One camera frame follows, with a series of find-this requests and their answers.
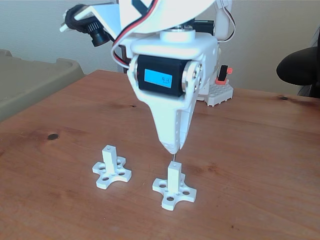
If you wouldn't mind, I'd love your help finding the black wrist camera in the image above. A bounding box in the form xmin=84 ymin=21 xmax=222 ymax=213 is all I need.
xmin=63 ymin=4 xmax=111 ymax=48

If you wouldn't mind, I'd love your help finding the black office chair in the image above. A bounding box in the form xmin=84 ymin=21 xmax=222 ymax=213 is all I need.
xmin=276 ymin=17 xmax=320 ymax=99

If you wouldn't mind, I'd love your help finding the orange and black clamp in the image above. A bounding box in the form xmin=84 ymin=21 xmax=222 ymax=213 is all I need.
xmin=215 ymin=64 xmax=233 ymax=86

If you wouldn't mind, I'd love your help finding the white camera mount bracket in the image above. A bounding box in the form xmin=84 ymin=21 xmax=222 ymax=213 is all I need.
xmin=59 ymin=1 xmax=121 ymax=40

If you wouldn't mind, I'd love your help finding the beige plastic bin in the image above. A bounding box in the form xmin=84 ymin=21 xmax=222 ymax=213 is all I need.
xmin=0 ymin=48 xmax=86 ymax=123

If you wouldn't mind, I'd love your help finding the three-wire servo cable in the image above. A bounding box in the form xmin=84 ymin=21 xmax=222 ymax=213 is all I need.
xmin=216 ymin=0 xmax=238 ymax=43
xmin=111 ymin=0 xmax=161 ymax=73

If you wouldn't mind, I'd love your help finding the white cross-base post stand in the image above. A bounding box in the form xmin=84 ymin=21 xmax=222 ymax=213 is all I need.
xmin=151 ymin=161 xmax=198 ymax=211
xmin=91 ymin=144 xmax=133 ymax=190

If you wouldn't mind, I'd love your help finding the white studded base plate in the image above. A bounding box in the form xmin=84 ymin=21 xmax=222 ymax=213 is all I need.
xmin=197 ymin=81 xmax=235 ymax=108

